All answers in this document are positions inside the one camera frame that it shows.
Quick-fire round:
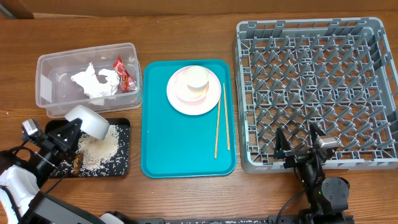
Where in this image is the left wooden chopstick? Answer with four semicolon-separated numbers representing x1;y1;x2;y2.
214;99;221;159

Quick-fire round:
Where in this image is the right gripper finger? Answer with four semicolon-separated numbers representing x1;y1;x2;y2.
274;128;291;158
309;123;326;146

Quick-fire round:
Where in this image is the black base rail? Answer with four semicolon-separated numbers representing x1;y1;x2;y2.
133;215;312;224

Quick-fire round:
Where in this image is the grey dishwasher rack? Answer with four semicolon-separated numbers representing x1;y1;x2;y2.
234;17;397;174

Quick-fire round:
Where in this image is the white rice with food scrap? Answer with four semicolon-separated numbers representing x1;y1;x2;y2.
49;124;130;177

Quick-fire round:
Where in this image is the white cup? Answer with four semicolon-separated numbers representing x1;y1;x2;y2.
185;66;208;90

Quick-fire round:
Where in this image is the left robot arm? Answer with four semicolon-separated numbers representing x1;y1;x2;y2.
1;117;138;224

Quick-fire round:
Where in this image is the white tissue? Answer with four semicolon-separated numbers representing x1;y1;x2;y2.
71;62;120;106

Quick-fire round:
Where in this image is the teal serving tray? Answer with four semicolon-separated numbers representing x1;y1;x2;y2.
141;59;237;179

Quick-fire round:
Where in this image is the pink shallow bowl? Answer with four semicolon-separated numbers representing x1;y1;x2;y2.
173;72;209;102

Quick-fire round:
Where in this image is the black plastic tray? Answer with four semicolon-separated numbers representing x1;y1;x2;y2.
43;117;131;179

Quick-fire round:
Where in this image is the right wooden chopstick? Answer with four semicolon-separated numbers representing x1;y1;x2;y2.
223;83;231;151

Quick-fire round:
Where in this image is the pink round plate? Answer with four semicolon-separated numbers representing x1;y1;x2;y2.
167;65;221;116

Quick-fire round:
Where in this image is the grey bowl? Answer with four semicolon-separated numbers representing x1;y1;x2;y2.
65;105;109;140

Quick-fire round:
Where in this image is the red snack wrapper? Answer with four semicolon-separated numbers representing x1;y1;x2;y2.
113;57;137;93

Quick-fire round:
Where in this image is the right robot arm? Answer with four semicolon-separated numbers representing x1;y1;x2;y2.
268;124;354;223

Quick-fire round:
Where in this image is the clear plastic waste bin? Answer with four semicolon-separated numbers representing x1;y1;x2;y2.
35;42;142;118

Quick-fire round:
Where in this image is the wooden chopstick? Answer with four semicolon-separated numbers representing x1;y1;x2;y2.
214;99;221;159
223;83;231;151

